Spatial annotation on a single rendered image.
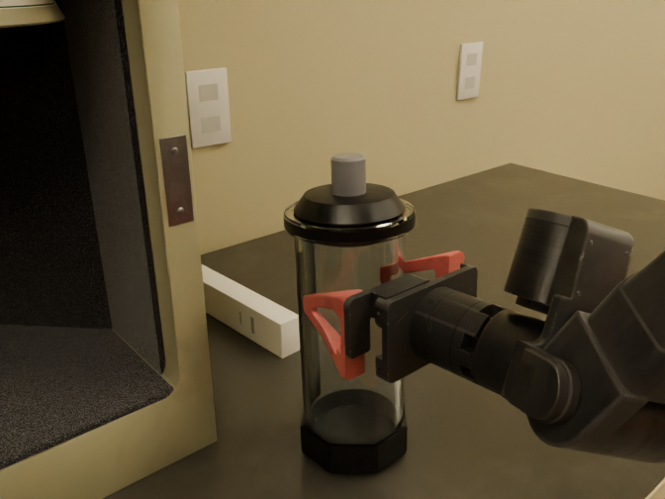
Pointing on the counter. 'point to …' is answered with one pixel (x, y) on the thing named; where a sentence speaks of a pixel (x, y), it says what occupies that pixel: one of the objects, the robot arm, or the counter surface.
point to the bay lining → (74, 181)
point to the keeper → (176, 179)
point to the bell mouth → (29, 13)
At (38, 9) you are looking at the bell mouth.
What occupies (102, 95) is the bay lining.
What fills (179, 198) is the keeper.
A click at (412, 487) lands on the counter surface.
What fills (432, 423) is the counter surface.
